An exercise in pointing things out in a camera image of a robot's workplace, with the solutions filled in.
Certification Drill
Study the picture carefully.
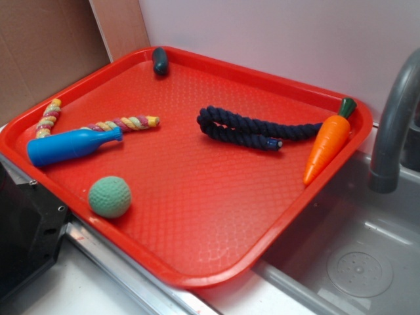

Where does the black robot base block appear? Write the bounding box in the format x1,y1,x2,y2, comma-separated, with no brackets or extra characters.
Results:
1,166,69,303

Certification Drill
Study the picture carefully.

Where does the dark green plastic pickle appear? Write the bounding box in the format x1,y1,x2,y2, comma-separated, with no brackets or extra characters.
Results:
152,47,169,75

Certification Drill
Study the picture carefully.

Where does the red plastic tray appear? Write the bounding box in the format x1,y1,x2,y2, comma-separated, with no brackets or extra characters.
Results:
1,47,373,288

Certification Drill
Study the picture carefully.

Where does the green textured ball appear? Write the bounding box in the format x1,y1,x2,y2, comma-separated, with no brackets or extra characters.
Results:
88,176,132,219

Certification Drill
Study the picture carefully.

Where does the orange plastic toy carrot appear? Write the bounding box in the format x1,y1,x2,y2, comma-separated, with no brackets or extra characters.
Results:
303,98,357,185

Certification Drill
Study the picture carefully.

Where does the blue plastic toy bottle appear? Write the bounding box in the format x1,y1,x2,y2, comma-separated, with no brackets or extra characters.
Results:
27,127,123,167

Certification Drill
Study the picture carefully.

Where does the light wooden board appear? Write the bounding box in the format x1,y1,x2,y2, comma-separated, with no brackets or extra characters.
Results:
89,0,150,62

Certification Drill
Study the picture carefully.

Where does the grey plastic toy sink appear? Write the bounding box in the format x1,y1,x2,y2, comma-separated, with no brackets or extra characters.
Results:
254,133,419,314

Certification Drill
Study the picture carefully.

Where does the grey toy faucet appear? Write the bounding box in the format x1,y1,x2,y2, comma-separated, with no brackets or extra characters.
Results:
368,49,419,194

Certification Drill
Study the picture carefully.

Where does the brown cardboard panel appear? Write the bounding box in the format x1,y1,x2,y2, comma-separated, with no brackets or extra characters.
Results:
1,1,110,125

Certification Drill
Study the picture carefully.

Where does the dark blue rope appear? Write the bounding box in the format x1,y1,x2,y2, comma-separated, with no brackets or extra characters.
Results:
196,105,324,152

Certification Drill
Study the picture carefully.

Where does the multicolour twisted rope toy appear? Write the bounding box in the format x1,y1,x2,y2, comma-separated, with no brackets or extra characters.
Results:
35,98,160,139

